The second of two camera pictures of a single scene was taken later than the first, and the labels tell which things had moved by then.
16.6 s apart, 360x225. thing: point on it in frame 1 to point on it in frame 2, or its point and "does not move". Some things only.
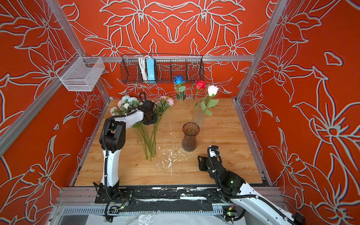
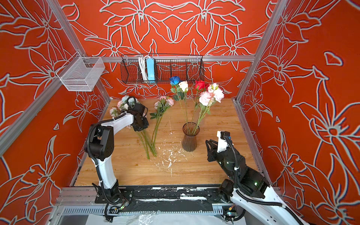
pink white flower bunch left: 125,105 does not move
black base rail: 169,199 does not move
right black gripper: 203,163 to 211,153
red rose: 199,85 does not move
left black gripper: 154,120 to 146,124
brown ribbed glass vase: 190,130 does not move
